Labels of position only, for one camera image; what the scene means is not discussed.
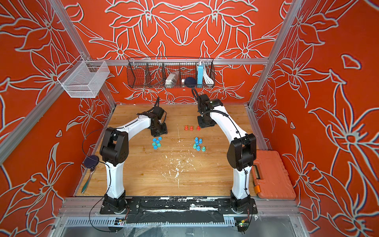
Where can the dark blue round brush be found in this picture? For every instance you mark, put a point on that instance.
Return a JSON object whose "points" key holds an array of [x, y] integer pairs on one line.
{"points": [[91, 163]]}

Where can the silver pouch in basket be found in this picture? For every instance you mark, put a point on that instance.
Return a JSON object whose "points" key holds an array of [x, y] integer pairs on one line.
{"points": [[172, 80]]}

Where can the black wire wall basket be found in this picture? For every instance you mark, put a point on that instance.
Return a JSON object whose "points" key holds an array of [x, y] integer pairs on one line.
{"points": [[170, 72]]}

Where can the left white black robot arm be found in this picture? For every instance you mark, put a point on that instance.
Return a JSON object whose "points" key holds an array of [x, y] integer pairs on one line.
{"points": [[115, 150]]}

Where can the clear plastic wall bin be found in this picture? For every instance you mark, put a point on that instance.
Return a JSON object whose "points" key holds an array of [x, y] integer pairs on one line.
{"points": [[84, 80]]}

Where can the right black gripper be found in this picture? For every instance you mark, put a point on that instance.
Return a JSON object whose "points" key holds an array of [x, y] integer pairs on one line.
{"points": [[199, 118]]}

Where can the orange plastic tool case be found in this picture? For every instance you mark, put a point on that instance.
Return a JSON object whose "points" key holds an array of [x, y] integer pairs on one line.
{"points": [[270, 177]]}

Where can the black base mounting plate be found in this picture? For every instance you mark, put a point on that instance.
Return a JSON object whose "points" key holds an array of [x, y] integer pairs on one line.
{"points": [[182, 210]]}

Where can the light blue box in basket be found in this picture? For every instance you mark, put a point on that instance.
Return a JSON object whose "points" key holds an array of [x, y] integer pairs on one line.
{"points": [[200, 71]]}

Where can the dark blue ball in basket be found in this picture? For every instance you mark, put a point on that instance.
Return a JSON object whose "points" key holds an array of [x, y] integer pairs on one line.
{"points": [[190, 82]]}

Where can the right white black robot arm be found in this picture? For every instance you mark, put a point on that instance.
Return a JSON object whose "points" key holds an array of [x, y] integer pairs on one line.
{"points": [[242, 150]]}

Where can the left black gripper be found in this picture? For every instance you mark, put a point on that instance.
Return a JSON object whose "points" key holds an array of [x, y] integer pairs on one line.
{"points": [[164, 131]]}

